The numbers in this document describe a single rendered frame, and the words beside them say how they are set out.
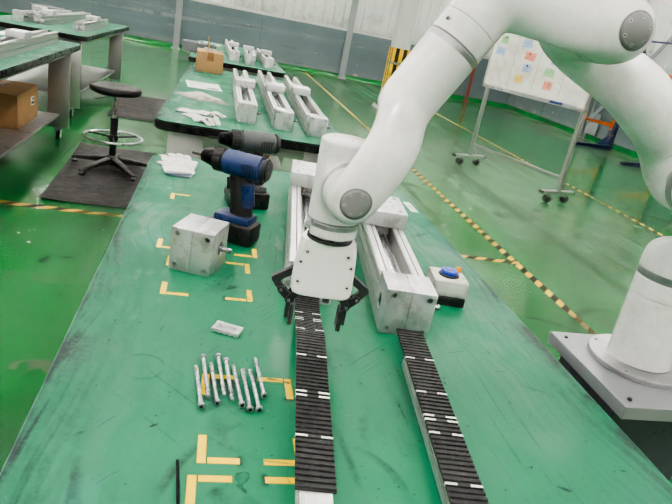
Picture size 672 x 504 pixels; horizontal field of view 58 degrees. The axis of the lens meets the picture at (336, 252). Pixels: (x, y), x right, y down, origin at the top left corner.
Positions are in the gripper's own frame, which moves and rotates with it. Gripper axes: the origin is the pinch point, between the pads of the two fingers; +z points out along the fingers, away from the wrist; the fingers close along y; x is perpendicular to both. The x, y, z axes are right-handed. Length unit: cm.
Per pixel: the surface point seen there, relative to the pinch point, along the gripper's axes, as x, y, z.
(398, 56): 1025, 176, -12
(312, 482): -35.8, -0.5, 3.2
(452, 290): 27.4, 32.4, 2.5
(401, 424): -17.9, 14.2, 6.5
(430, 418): -20.4, 17.3, 3.0
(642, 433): -2, 66, 14
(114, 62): 732, -233, 53
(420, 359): -3.8, 19.1, 3.0
